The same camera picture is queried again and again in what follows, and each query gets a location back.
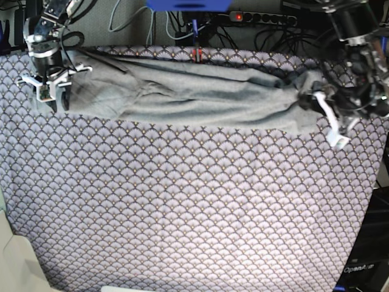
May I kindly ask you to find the red black table clamp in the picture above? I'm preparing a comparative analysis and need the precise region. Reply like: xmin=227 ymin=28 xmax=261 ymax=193
xmin=192 ymin=19 xmax=202 ymax=63

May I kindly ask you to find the grey T-shirt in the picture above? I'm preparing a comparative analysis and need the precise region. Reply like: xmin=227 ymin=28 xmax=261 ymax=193
xmin=58 ymin=53 xmax=322 ymax=134

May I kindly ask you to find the patterned fan-print tablecloth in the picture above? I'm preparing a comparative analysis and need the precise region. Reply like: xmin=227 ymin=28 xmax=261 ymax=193
xmin=1 ymin=55 xmax=388 ymax=291

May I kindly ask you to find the black OpenArm box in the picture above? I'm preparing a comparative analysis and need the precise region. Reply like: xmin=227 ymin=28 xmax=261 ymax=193
xmin=333 ymin=187 xmax=388 ymax=291

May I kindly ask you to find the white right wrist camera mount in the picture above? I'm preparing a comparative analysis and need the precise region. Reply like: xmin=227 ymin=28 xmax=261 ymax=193
xmin=17 ymin=63 xmax=92 ymax=103

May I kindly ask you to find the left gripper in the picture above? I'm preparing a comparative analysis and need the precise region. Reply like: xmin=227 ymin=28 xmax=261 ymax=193
xmin=298 ymin=83 xmax=388 ymax=119

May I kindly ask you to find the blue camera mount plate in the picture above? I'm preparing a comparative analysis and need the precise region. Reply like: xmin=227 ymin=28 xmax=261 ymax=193
xmin=146 ymin=0 xmax=232 ymax=12

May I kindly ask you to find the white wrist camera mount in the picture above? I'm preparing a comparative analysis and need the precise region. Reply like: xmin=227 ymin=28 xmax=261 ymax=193
xmin=313 ymin=91 xmax=360 ymax=150
xmin=17 ymin=63 xmax=92 ymax=103

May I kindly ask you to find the black power strip red switch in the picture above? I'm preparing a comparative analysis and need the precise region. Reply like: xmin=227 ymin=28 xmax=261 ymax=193
xmin=228 ymin=11 xmax=298 ymax=27

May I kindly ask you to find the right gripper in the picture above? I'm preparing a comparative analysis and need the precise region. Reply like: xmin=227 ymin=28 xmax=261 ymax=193
xmin=32 ymin=54 xmax=71 ymax=112

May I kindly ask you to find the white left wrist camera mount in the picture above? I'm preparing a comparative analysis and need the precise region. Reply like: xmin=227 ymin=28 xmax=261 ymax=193
xmin=313 ymin=91 xmax=360 ymax=150

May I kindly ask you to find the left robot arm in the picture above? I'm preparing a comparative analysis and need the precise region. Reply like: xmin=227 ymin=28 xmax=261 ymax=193
xmin=296 ymin=1 xmax=388 ymax=119

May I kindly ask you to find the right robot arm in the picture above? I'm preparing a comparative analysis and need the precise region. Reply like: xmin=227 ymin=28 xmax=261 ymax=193
xmin=18 ymin=1 xmax=92 ymax=113

